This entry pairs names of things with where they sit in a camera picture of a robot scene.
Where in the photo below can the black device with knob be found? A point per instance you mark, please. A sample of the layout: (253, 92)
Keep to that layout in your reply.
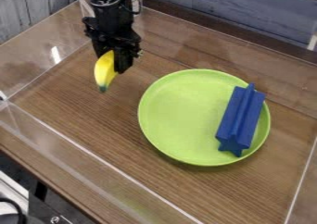
(55, 211)

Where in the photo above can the green round plate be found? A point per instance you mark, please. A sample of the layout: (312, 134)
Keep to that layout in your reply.
(179, 114)

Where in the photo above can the clear acrylic enclosure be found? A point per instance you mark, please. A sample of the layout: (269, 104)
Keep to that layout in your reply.
(76, 137)

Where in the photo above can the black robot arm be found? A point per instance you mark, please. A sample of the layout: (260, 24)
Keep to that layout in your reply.
(110, 30)

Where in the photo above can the yellow toy banana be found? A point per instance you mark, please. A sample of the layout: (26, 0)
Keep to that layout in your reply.
(104, 71)

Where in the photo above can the blue star-shaped block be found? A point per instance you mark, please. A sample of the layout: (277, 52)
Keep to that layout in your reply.
(240, 120)

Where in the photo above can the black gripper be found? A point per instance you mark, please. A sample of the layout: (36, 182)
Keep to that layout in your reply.
(110, 30)

